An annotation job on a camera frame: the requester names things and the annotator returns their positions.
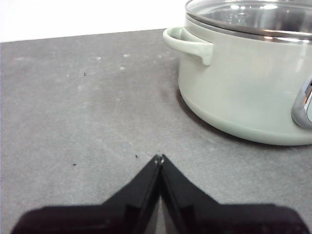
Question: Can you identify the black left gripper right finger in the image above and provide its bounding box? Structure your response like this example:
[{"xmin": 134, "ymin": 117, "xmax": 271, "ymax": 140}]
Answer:
[{"xmin": 161, "ymin": 153, "xmax": 311, "ymax": 234}]

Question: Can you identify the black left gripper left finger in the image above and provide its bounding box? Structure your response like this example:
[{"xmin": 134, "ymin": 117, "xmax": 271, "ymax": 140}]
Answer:
[{"xmin": 11, "ymin": 155, "xmax": 162, "ymax": 234}]

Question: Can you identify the glass lid with green knob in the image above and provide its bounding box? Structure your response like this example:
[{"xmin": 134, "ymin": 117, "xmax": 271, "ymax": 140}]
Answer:
[{"xmin": 184, "ymin": 0, "xmax": 312, "ymax": 41}]

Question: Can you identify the pale green electric pot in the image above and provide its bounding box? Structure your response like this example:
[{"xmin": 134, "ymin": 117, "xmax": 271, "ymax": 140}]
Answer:
[{"xmin": 162, "ymin": 13, "xmax": 312, "ymax": 146}]

